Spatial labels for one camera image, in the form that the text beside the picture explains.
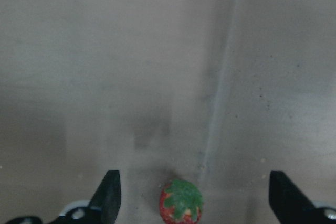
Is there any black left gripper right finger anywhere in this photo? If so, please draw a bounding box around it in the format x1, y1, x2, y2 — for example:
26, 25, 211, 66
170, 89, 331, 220
268, 170, 335, 223

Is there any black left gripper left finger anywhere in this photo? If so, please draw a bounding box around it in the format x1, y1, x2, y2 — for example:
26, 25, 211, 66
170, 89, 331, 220
5, 170, 122, 224

